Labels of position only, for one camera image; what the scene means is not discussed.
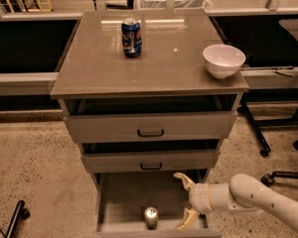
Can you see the black caster leg right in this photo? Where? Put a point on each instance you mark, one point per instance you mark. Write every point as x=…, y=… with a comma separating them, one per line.
x=269, y=179

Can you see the grey drawer cabinet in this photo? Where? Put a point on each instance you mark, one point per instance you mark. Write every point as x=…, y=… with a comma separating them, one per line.
x=169, y=76

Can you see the middle grey drawer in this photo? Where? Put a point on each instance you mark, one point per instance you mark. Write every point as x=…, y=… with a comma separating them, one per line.
x=150, y=161

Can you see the silver 7up can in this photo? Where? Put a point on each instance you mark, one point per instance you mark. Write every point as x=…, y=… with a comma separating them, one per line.
x=151, y=217

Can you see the blue pepsi can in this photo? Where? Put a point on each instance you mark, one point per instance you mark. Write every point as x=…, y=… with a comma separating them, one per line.
x=131, y=37

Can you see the grey drawer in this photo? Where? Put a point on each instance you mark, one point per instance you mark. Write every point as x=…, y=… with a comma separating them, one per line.
x=150, y=127
x=150, y=161
x=123, y=197

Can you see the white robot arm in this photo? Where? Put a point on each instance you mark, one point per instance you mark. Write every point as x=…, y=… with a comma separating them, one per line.
x=242, y=194

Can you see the black table frame leg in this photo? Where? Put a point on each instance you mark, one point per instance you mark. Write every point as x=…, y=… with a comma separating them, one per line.
x=265, y=149

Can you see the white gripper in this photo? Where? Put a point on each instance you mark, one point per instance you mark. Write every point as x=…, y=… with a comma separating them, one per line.
x=199, y=197

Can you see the white ceramic bowl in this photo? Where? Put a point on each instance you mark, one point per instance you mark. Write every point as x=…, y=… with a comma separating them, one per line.
x=222, y=61

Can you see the top grey drawer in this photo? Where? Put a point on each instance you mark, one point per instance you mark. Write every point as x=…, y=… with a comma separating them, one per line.
x=150, y=127

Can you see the white wire basket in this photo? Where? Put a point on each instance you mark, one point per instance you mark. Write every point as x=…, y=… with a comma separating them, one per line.
x=178, y=4

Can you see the bottom grey drawer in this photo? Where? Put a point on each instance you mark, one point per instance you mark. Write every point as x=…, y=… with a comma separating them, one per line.
x=123, y=197

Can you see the black chair leg left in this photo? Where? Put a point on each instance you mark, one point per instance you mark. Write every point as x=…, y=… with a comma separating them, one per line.
x=20, y=213

